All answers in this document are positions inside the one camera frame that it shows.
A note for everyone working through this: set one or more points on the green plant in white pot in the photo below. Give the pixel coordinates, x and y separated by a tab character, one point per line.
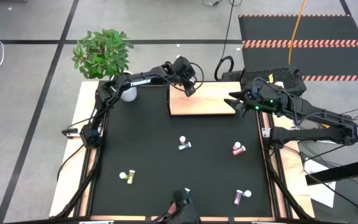
101	53

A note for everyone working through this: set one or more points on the black and silver clamp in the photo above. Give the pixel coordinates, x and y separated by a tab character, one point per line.
70	132

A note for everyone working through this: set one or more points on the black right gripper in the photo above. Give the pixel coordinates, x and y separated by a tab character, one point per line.
266	99

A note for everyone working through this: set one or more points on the white paper sheet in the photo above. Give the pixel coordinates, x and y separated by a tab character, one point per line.
320	189

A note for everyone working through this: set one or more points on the teal medicine bottle white cap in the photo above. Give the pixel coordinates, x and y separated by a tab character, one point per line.
184	146

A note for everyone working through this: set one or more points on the black perforated computer case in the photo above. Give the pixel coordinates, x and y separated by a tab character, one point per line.
284	74

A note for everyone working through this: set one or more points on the dark purple medicine bottle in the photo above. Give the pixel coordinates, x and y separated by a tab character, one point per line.
238	197

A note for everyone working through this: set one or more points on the black table frame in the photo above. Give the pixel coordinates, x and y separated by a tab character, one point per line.
86	199

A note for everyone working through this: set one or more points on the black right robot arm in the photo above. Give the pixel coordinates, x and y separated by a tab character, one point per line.
322	113

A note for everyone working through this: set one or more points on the blue medicine bottle white cap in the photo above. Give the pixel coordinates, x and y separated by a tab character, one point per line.
187	189

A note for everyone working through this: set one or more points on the pink medicine bottle white cap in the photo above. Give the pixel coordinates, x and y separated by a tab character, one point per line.
236	144

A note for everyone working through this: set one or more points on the white metal bracket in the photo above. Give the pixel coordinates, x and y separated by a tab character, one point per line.
266	132

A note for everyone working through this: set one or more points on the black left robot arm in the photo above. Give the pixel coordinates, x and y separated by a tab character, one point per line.
140	82

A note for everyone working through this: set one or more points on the black hazard-striped floor mat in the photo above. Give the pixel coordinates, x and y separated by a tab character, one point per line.
322	28

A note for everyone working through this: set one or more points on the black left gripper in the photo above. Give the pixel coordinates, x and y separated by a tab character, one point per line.
182	68

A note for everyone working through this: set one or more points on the person's hand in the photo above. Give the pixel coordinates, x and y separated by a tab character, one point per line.
172	208

